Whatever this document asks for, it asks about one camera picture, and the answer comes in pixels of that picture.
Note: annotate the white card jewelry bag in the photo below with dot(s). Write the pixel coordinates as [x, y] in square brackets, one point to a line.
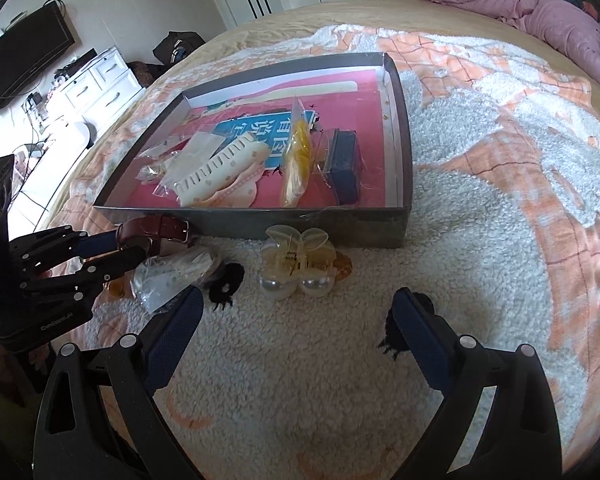
[205, 145]

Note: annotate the bed with beige sheet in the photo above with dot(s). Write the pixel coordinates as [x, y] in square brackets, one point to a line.
[290, 25]

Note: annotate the white drawer dresser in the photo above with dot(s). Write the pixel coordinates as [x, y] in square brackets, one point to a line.
[105, 85]

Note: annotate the clear plastic jewelry bag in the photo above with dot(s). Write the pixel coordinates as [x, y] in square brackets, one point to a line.
[170, 275]

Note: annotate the black small hair claw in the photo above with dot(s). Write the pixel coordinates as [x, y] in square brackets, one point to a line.
[227, 280]

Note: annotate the pink quilt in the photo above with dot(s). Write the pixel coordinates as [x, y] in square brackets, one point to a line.
[530, 20]

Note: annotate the white desk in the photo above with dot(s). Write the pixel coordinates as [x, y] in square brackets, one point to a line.
[50, 175]

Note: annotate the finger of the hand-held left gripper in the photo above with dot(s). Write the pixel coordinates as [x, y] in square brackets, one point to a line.
[110, 266]
[97, 246]

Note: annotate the cream hair claw clip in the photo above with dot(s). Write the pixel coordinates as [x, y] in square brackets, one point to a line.
[220, 170]

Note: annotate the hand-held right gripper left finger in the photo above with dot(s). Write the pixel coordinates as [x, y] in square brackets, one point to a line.
[177, 332]

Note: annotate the clear bow clip with pearls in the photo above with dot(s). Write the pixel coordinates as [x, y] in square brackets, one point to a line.
[300, 260]

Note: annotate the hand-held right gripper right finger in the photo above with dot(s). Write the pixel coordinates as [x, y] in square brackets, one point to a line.
[422, 340]

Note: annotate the yellow accessory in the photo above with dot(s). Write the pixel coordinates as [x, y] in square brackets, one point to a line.
[297, 160]

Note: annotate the shallow grey box red bottom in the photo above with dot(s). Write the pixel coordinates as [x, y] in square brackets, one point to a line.
[370, 125]

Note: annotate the black bag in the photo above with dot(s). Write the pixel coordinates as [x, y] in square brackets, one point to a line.
[177, 47]

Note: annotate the blue hair accessory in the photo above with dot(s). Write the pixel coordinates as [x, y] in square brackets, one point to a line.
[342, 165]

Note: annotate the dark brown bag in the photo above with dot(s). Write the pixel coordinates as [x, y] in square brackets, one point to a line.
[140, 70]

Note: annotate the black flat television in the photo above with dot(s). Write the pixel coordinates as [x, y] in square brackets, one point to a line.
[25, 60]

